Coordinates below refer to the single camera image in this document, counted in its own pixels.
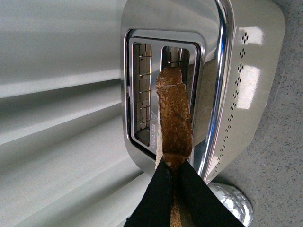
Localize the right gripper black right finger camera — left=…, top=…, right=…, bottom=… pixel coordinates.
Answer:
left=178, top=161, right=243, bottom=227

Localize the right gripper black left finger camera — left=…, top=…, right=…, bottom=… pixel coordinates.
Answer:
left=125, top=159, right=173, bottom=227

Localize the brown bread slice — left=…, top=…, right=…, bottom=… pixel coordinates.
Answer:
left=156, top=67, right=192, bottom=227

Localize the beige and chrome toaster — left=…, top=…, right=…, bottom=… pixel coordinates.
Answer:
left=121, top=0, right=285, bottom=183

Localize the upper silver quilted oven mitt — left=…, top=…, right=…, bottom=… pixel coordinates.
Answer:
left=208, top=182, right=253, bottom=227

